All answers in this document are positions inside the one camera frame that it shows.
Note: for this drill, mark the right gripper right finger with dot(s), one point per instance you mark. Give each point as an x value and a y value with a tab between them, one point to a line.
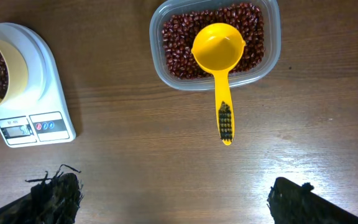
292	203

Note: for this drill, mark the yellow measuring scoop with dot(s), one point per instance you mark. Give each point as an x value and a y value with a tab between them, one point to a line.
217	49

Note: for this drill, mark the red adzuki beans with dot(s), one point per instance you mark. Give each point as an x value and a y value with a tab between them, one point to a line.
178	35

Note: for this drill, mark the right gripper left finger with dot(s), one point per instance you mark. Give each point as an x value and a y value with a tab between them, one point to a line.
51	200

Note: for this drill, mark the clear plastic food container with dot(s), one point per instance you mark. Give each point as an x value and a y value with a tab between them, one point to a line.
272	42

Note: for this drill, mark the white digital kitchen scale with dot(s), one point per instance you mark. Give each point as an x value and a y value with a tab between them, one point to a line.
39	115

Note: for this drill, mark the yellow plastic bowl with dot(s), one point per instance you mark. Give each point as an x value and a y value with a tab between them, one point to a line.
17	71

